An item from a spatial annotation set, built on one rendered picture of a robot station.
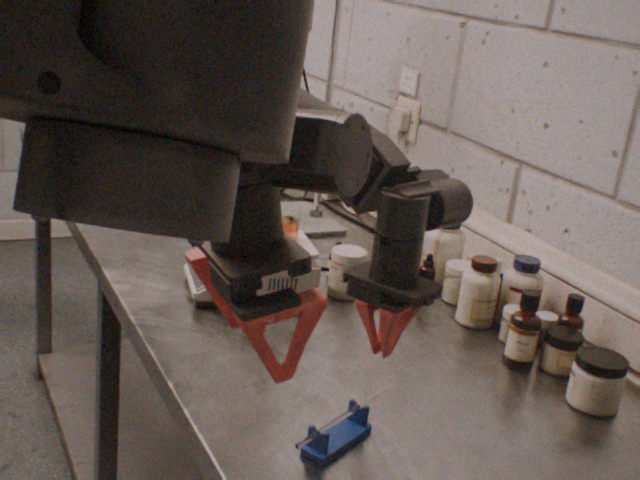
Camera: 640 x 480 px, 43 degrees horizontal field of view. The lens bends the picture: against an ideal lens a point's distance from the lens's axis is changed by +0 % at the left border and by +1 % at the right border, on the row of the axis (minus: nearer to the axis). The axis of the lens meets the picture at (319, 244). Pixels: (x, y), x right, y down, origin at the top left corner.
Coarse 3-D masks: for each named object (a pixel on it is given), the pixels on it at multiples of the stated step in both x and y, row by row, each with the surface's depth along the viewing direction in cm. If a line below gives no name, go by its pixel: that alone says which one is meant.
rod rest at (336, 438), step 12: (348, 408) 97; (360, 408) 96; (348, 420) 97; (360, 420) 96; (312, 432) 90; (324, 432) 89; (336, 432) 94; (348, 432) 95; (360, 432) 95; (312, 444) 91; (324, 444) 89; (336, 444) 92; (348, 444) 93; (312, 456) 90; (324, 456) 90
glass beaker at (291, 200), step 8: (280, 192) 132; (288, 192) 132; (296, 192) 132; (304, 192) 131; (280, 200) 127; (288, 200) 127; (296, 200) 127; (288, 208) 127; (296, 208) 128; (288, 216) 128; (296, 216) 129; (288, 224) 128; (296, 224) 129; (288, 232) 129; (296, 232) 130; (296, 240) 131
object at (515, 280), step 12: (516, 264) 127; (528, 264) 126; (540, 264) 127; (504, 276) 129; (516, 276) 127; (528, 276) 127; (540, 276) 128; (504, 288) 128; (516, 288) 127; (528, 288) 126; (540, 288) 127; (504, 300) 129; (516, 300) 127
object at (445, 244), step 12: (444, 228) 139; (456, 228) 140; (432, 240) 140; (444, 240) 139; (456, 240) 139; (432, 252) 140; (444, 252) 139; (456, 252) 140; (420, 264) 143; (444, 264) 140
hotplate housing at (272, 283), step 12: (312, 264) 128; (264, 276) 126; (276, 276) 126; (288, 276) 127; (300, 276) 127; (312, 276) 128; (192, 288) 126; (204, 288) 124; (264, 288) 126; (276, 288) 127; (300, 288) 128; (312, 288) 129; (204, 300) 124
